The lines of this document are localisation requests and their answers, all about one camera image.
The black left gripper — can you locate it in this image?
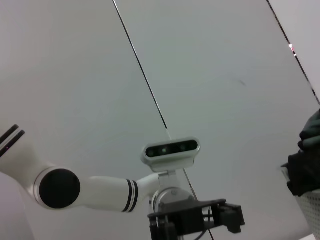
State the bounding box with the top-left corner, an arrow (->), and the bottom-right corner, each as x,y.
147,199 -> 246,240

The yellow and dark green towel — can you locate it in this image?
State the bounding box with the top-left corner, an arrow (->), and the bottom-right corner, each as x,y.
281,107 -> 320,198

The grey perforated storage box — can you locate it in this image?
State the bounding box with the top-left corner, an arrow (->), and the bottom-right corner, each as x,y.
281,163 -> 320,237

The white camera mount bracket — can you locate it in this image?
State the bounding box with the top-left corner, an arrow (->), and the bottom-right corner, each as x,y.
157,169 -> 187,193

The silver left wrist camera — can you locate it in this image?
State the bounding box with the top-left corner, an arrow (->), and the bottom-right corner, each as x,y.
140,136 -> 202,173

